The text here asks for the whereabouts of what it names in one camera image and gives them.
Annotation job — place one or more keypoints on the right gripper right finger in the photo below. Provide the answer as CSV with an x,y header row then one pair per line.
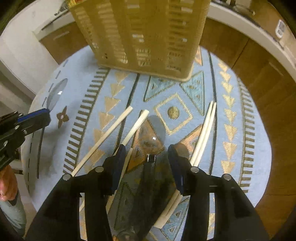
x,y
235,216

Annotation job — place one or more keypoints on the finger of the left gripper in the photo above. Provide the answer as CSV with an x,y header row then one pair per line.
x,y
33,122

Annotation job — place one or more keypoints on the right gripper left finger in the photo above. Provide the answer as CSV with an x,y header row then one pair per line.
x,y
58,217

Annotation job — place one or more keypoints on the cream chopstick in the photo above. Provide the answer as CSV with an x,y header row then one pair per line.
x,y
127,111
203,136
130,134
207,136

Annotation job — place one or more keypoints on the clear dark-handled spoon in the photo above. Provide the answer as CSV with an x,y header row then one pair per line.
x,y
145,193

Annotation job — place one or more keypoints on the wooden kitchen cabinets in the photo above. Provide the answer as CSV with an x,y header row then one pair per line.
x,y
273,92

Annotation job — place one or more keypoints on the person's left hand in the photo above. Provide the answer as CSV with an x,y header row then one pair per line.
x,y
8,184

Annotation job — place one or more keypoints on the blue patterned table mat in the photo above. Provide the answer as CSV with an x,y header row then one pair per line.
x,y
85,100

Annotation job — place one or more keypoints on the beige plastic utensil basket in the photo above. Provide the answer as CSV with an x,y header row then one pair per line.
x,y
157,38

